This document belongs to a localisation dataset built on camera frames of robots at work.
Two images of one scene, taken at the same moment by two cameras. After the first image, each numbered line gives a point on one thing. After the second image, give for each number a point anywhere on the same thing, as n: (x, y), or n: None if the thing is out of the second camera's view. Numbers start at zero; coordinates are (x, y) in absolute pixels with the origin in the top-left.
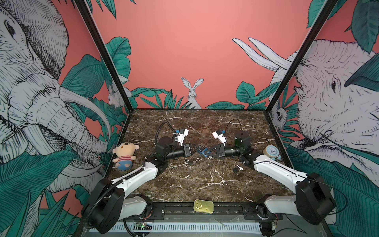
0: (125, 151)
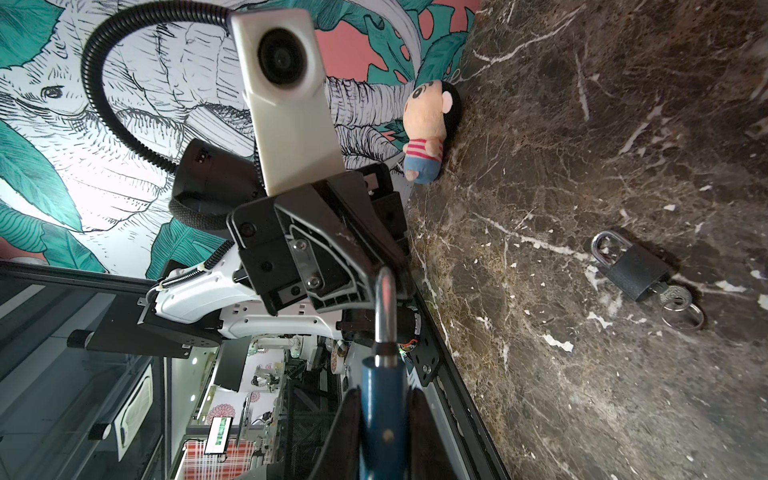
0: (431, 113)
